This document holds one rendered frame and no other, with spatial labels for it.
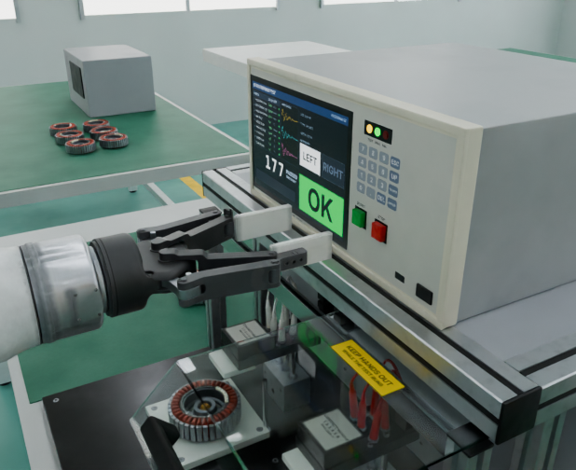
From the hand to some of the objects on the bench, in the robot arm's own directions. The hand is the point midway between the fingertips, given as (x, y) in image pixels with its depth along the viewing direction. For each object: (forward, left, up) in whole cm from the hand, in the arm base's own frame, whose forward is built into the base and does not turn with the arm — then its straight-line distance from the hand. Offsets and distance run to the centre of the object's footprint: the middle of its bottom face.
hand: (287, 235), depth 65 cm
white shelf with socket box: (+57, +99, -40) cm, 121 cm away
